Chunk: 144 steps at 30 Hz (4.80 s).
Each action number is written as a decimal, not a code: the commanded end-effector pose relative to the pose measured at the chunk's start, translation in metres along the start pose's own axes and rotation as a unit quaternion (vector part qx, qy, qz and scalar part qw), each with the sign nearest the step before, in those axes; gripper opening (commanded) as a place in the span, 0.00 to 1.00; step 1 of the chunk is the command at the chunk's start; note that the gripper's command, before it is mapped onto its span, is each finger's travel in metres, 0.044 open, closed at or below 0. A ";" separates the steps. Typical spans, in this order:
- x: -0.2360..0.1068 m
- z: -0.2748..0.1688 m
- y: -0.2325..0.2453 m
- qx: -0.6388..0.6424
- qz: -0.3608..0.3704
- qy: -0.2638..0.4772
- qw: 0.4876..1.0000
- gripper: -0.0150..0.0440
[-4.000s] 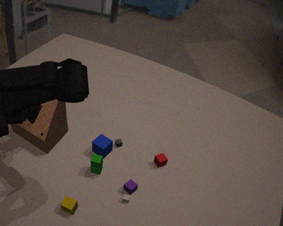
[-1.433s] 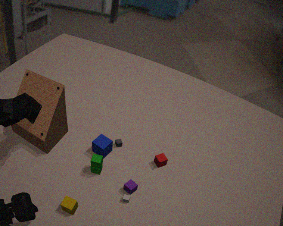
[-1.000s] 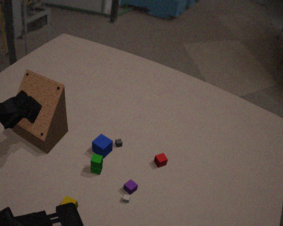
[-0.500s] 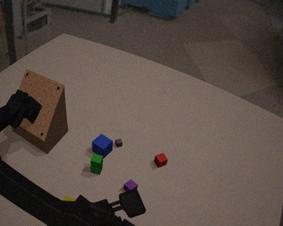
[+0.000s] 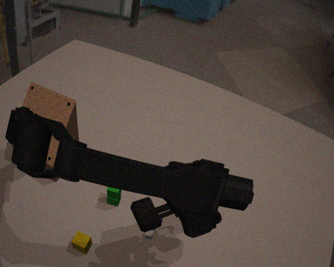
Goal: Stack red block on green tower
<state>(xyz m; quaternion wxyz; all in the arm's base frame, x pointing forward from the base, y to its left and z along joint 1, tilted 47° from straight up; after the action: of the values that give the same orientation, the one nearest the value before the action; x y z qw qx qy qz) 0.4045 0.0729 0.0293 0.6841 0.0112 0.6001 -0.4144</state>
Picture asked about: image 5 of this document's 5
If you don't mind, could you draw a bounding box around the yellow cube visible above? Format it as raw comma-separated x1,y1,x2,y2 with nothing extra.
71,231,92,254

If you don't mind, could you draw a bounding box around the green block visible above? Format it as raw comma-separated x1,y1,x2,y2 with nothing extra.
107,194,121,207
107,187,122,200

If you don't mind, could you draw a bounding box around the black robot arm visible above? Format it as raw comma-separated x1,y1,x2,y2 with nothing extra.
5,106,254,238

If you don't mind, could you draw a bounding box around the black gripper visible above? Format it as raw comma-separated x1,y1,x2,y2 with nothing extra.
131,197,178,232

